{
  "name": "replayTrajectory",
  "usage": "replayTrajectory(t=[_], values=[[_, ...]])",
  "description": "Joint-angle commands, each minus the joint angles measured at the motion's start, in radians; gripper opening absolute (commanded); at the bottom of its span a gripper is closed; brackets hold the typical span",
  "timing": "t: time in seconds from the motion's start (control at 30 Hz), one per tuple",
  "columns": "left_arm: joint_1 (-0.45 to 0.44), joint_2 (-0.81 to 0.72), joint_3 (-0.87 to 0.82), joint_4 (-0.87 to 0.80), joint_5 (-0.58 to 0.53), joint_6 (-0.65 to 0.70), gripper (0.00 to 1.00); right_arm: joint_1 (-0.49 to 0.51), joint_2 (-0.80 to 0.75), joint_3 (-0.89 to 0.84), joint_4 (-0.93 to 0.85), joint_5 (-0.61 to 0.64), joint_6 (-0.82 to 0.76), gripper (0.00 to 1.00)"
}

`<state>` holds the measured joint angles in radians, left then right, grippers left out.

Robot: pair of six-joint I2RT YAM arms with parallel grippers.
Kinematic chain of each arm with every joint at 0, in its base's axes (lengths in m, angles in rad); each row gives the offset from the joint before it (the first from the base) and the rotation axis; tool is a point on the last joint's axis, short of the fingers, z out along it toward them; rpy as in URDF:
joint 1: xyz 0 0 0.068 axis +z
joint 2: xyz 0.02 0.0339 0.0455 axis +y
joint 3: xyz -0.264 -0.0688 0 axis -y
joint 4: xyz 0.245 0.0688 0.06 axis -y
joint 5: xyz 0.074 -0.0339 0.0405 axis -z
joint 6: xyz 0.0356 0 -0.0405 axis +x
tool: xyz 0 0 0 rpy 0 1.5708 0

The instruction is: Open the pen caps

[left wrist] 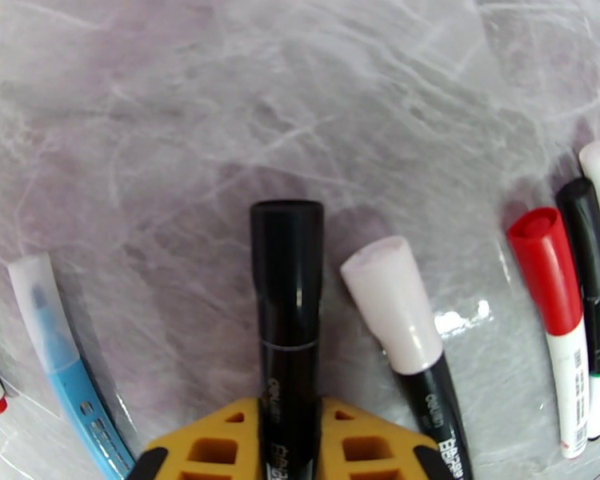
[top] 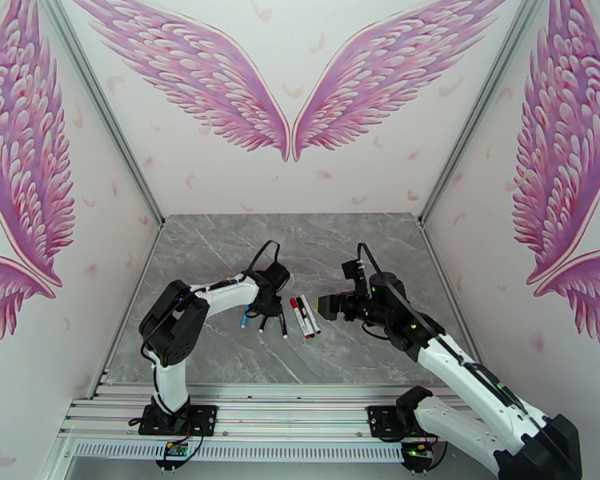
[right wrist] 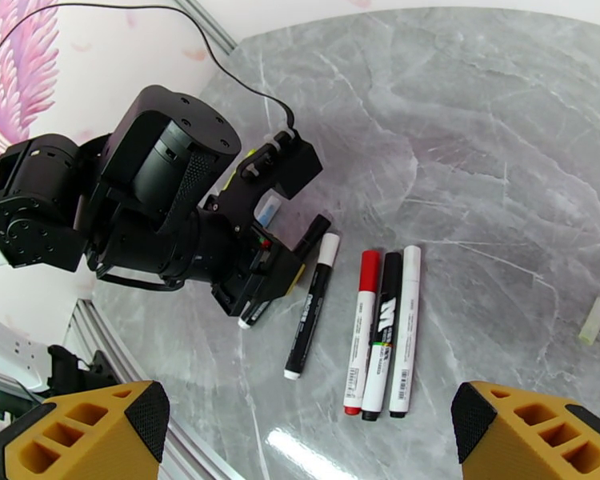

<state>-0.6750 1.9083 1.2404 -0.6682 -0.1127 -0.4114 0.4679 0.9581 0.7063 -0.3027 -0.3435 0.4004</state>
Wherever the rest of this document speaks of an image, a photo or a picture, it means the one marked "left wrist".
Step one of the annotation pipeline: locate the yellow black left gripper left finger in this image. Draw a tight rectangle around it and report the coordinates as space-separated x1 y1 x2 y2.
126 397 262 480

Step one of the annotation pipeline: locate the blue pen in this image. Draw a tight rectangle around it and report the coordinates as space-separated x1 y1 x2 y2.
47 355 137 480

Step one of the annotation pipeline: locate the black pen cap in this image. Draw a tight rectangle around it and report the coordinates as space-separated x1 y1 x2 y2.
250 199 325 347
554 177 600 301

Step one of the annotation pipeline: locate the red pen cap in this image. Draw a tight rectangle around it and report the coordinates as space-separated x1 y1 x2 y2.
506 206 585 337

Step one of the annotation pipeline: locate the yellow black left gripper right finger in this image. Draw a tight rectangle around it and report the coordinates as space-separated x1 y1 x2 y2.
319 396 455 480

